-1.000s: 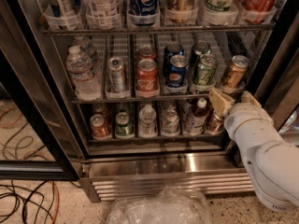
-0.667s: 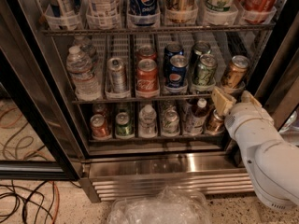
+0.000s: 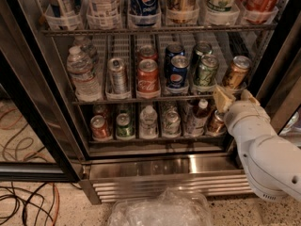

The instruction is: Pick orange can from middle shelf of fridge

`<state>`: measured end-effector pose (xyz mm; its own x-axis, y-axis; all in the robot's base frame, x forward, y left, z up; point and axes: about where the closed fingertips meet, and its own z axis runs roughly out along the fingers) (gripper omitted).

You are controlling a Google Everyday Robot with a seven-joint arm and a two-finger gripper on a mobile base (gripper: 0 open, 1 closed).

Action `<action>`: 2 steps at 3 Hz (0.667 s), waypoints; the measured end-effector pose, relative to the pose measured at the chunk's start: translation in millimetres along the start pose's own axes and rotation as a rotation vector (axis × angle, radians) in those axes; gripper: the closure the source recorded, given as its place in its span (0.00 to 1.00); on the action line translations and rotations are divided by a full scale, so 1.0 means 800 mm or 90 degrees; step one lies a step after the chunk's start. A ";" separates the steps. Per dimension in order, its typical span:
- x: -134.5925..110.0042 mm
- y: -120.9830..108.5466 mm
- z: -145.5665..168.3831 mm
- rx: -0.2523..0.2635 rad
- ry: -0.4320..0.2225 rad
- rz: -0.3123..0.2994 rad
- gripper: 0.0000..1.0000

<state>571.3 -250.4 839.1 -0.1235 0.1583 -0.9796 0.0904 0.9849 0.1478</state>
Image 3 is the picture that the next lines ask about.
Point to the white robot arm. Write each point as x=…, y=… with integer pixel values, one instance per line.
x=271, y=163

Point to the glass fridge door left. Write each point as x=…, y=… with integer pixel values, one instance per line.
x=46, y=146

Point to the brown drink bottle bottom shelf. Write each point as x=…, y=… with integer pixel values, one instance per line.
x=197, y=119

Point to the water bottle bottom shelf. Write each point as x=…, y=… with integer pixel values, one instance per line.
x=148, y=122

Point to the orange can bottom shelf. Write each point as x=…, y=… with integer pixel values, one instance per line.
x=216, y=123

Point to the orange can shelf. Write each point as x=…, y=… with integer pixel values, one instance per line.
x=216, y=123
x=236, y=72

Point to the clear crumpled plastic bag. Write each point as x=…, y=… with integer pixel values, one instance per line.
x=171, y=208

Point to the clear water bottle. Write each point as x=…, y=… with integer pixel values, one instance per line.
x=81, y=70
x=86, y=45

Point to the stainless steel fridge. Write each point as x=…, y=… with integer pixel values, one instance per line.
x=139, y=168

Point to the front blue Pepsi can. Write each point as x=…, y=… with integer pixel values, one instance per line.
x=177, y=71

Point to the rear clear water bottle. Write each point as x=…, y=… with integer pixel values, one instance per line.
x=86, y=45

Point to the front clear water bottle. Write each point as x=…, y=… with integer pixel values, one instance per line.
x=81, y=70

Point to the blue pepsi can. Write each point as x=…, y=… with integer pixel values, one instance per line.
x=173, y=49
x=177, y=71

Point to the red can bottom shelf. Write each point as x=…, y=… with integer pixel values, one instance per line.
x=99, y=127

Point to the silver can middle shelf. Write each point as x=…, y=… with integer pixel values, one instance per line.
x=118, y=75

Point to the pale green can bottom shelf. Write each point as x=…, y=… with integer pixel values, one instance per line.
x=172, y=123

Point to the Pepsi bottle top shelf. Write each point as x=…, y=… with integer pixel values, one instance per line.
x=144, y=11

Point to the red coca-cola can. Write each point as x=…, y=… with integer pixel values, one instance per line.
x=147, y=52
x=147, y=75

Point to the front green can middle shelf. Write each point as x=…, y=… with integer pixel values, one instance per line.
x=206, y=70

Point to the rear red Coca-Cola can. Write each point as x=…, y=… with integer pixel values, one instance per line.
x=147, y=52

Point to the rear green can middle shelf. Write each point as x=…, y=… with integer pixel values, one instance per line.
x=200, y=49

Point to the clear bottle top shelf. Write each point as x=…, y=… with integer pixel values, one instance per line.
x=103, y=14

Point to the front red Coca-Cola can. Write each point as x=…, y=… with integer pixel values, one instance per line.
x=147, y=75

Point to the rear blue Pepsi can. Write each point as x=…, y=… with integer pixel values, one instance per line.
x=173, y=49

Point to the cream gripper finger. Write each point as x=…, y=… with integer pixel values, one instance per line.
x=223, y=99
x=247, y=96

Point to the Coca-Cola bottle top shelf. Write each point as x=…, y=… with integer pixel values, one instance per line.
x=259, y=11

